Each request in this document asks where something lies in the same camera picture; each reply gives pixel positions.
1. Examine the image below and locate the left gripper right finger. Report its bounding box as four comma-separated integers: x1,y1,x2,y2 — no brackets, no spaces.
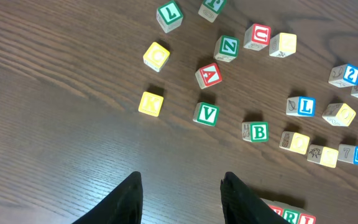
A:
220,172,289,224

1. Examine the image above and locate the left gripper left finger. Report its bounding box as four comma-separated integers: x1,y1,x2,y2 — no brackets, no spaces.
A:
73,171,143,224

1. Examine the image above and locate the red U block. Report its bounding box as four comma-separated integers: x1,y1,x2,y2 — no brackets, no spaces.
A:
262,198,284,217

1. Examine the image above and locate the green R block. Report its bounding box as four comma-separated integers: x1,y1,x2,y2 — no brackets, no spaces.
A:
275,201,301,224

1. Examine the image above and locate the red I block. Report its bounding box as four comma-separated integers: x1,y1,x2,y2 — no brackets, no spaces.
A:
298,210,316,224

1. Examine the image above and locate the green B block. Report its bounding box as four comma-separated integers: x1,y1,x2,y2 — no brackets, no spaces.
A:
241,121,269,142

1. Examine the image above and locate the yellow O block lower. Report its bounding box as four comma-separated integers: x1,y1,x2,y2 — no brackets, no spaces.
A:
279,131,310,155

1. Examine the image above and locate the yellow o block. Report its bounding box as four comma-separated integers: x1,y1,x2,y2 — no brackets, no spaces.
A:
322,103,356,127
279,131,310,155

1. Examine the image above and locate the yellow S block lower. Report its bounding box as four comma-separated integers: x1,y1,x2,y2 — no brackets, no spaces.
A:
307,144,339,168

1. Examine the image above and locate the yellow s block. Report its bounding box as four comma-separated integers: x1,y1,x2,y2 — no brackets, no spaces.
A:
307,144,339,168
269,32,297,58

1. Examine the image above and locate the green V block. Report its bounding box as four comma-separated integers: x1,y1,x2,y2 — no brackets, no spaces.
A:
193,102,219,126

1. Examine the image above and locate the yellow K block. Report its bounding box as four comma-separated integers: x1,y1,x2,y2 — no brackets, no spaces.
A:
138,91,164,117

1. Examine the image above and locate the blue L block middle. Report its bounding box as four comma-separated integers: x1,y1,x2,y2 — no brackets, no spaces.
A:
286,96,316,117

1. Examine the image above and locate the blue T block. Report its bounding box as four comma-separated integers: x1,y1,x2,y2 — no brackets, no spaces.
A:
338,144,358,165

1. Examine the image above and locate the red A block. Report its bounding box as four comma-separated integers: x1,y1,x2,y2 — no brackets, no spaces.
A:
195,63,223,89

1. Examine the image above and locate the yellow O block upper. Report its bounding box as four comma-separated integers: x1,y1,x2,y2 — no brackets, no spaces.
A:
322,103,356,127

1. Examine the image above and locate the yellow block left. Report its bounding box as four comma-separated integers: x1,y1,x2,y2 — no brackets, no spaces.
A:
143,42,170,72

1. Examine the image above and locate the green Z block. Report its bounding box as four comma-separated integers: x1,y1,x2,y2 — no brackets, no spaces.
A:
214,35,240,62

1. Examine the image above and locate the blue 2 block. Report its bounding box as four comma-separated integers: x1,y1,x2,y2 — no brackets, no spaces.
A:
328,64,358,88

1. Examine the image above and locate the yellow S block upper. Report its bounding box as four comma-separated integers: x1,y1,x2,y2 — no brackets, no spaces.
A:
269,32,297,58

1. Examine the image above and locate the red C block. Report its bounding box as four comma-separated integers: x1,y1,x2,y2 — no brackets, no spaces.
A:
244,24,271,51

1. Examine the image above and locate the green L block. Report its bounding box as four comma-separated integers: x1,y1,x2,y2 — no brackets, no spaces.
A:
157,0,183,34

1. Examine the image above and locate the green J block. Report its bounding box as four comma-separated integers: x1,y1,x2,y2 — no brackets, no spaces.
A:
198,0,227,22

